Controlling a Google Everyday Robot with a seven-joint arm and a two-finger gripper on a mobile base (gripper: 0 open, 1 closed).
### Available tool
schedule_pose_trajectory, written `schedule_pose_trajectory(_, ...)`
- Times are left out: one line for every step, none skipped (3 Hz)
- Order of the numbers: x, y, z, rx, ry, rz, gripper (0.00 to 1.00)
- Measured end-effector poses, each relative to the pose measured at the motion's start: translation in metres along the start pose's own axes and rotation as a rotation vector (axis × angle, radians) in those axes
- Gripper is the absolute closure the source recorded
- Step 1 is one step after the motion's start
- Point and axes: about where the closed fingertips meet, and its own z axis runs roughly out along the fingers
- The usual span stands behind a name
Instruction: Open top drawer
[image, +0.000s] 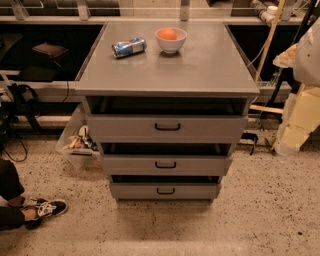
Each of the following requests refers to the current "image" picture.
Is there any dark box on shelf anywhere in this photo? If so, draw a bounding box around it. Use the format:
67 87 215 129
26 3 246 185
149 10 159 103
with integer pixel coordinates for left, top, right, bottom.
32 42 69 59

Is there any wooden stick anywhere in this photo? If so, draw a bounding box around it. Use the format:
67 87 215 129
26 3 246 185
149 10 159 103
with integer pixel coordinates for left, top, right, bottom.
255 0 286 82

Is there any grey middle drawer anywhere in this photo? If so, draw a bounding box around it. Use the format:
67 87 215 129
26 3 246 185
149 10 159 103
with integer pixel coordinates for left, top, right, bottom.
101 155 232 176

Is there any white bowl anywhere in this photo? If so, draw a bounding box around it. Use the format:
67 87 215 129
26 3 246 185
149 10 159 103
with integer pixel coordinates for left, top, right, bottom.
155 27 187 54

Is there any grey drawer cabinet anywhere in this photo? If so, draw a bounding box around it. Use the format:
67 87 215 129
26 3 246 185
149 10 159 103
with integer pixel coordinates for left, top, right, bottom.
74 21 261 205

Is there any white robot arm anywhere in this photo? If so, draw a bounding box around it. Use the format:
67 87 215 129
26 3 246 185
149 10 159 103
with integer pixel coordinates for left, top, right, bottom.
273 18 320 155

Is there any clear plastic storage bin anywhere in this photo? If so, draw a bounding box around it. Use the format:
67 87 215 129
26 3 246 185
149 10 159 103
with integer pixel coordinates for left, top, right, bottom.
56 104 100 169

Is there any crushed blue soda can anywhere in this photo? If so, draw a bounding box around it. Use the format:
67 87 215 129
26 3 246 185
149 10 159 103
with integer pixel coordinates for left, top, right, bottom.
112 37 147 58

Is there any person's black trouser leg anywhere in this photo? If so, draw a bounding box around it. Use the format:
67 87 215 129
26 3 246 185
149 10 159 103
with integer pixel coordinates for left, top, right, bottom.
0 159 25 231

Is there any grey top drawer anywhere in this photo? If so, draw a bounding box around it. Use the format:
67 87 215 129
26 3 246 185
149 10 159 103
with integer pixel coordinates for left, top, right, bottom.
87 115 248 143

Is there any orange fruit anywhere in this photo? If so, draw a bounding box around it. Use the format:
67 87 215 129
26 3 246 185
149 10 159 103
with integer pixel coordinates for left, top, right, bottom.
157 28 177 40

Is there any black white sneaker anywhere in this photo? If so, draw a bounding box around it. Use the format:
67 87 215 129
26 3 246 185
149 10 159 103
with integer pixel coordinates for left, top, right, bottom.
23 199 68 230

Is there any grey drawer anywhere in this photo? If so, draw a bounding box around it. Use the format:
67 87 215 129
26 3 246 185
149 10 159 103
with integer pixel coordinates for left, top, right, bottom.
109 183 221 200
87 115 248 143
101 155 232 176

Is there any grey bottom drawer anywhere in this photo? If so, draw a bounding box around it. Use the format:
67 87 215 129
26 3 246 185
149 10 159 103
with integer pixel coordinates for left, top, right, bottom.
109 183 221 200

